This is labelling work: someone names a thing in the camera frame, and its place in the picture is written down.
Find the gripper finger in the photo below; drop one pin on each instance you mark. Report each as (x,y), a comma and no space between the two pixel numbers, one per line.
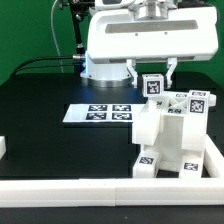
(130,64)
(171,66)

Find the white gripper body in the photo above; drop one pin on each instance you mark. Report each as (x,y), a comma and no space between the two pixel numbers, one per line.
(149,31)

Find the white tagged block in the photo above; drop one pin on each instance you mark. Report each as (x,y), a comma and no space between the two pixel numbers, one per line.
(153,85)

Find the white small tagged cube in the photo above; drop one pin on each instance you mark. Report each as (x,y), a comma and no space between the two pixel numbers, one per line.
(198,102)

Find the white long back beam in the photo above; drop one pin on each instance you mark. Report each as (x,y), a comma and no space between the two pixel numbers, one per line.
(145,127)

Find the white long beam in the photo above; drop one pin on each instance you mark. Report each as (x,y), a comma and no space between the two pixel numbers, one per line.
(145,127)
(194,132)

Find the white long front beam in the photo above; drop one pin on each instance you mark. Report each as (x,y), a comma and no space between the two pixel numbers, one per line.
(194,132)

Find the white chair seat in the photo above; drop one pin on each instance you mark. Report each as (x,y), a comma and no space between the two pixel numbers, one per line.
(168,141)

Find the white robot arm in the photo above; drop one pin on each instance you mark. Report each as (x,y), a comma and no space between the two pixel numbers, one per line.
(114,74)

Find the white marker tag board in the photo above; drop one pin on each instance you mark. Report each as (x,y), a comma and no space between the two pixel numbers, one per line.
(82,113)

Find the white L-shaped fence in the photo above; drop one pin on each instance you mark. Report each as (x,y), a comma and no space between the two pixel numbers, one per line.
(120,192)

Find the white block at left edge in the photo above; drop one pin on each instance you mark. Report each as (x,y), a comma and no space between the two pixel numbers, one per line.
(2,146)

